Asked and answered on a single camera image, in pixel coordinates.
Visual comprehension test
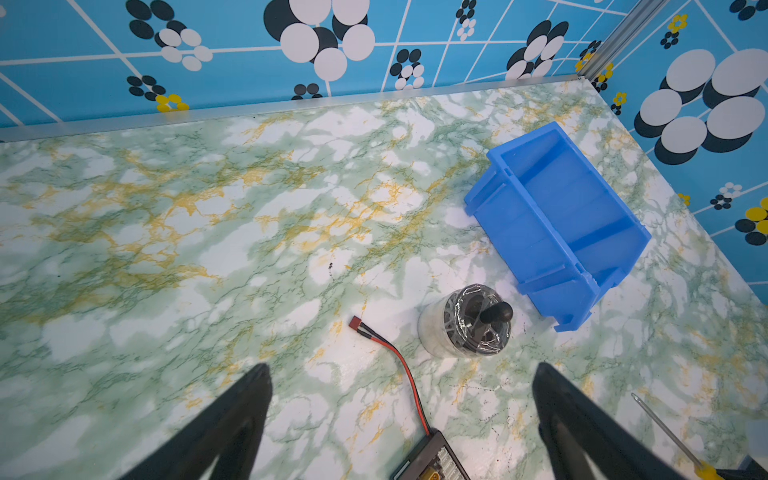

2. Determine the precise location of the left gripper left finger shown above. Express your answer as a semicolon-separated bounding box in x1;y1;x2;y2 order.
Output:
123;363;273;479

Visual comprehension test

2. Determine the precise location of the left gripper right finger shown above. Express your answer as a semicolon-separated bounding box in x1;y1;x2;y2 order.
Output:
532;362;682;479

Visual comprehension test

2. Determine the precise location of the yellow handled screwdriver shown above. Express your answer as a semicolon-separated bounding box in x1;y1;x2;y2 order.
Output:
631;393;723;480

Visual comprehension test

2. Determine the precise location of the blue plastic bin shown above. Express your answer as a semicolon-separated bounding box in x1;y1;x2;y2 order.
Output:
465;122;651;332

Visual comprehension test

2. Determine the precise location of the black power distribution board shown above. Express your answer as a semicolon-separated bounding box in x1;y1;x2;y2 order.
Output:
390;429;470;480

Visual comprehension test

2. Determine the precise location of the clear jar black lid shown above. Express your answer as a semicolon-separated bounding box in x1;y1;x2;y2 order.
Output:
418;284;514;358

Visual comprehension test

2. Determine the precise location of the red black cable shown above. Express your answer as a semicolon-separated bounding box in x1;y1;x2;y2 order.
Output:
348;314;433;437

